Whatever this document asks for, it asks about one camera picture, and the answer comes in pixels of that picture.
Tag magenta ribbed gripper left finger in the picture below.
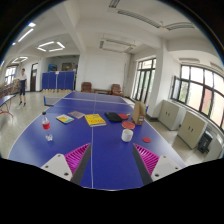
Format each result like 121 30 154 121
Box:
42 143 91 185

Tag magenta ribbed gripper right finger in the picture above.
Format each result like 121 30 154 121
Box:
132 144 181 185

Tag small red round coaster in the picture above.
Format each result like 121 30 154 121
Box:
142 137 151 143

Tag small clear glass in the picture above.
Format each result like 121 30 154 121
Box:
46 134 53 141

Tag white mug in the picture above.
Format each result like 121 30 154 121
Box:
121 129 133 142

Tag plastic bottle with red label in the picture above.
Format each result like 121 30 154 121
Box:
42 111 50 138

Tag colourful small book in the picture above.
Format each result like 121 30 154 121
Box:
56 114 73 124

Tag red table tennis paddle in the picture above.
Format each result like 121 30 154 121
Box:
122 121 135 129

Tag yellow book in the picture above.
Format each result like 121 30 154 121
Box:
85 114 106 127

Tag grey booklet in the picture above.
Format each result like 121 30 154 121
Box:
68 111 85 119

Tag brown cardboard box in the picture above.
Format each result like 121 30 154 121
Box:
132 101 146 125

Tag far white cabinet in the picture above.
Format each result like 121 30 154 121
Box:
158 100 185 131

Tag white cabinet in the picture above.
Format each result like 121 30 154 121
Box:
178 112 207 149
158 100 185 131

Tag near white cabinet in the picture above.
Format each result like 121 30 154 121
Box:
178 112 207 149

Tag black bin by window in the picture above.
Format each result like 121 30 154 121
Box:
198 131 213 153

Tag blue table tennis table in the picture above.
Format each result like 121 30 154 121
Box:
9 92 185 190

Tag black paddle case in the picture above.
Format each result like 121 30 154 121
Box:
105 112 122 122

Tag left brown armchair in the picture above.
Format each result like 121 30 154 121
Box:
81 82 92 93

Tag brown armchair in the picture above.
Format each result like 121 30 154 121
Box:
81 82 92 93
111 84 123 96

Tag right brown armchair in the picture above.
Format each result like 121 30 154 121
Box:
111 84 123 96

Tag blue folded partition boards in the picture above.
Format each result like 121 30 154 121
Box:
42 71 75 90

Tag side table at left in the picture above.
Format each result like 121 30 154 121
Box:
0 94 15 116

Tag standing person in shorts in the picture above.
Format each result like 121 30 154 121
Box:
18 69 27 104

